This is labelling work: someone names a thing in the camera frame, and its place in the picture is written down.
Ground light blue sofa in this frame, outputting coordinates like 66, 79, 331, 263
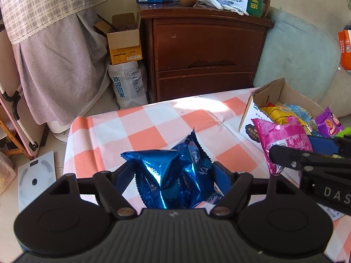
253, 8, 350, 117

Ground white bathroom scale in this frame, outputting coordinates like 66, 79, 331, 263
18, 151, 56, 212

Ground yellow snack packet with barcode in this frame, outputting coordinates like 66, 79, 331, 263
260, 106, 307, 126

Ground light blue snack packet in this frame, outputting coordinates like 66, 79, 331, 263
284, 104, 312, 123

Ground cardboard milk box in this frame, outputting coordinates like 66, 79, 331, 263
237, 78, 351, 220

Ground magenta snack packet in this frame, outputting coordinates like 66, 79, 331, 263
252, 116, 313, 174

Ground open small cardboard box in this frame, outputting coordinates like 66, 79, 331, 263
95, 12, 142, 65

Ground brown wooden nightstand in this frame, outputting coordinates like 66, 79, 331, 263
139, 3, 274, 103

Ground green snack packet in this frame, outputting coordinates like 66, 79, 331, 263
335, 127, 351, 138

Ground pink folding chair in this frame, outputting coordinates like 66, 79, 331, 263
1, 26, 45, 160

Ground shiny blue snack bag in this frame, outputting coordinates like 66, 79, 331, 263
121, 131, 222, 210

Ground white gloves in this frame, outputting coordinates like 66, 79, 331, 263
197, 0, 249, 16

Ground white plastic bag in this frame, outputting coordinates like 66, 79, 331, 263
0, 152, 16, 194

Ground purple snack bag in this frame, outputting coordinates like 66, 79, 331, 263
315, 107, 344, 137

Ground white woven sack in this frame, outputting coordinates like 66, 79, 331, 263
108, 61, 148, 109

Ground plaid cloth cover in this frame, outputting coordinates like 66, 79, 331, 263
1, 0, 107, 126

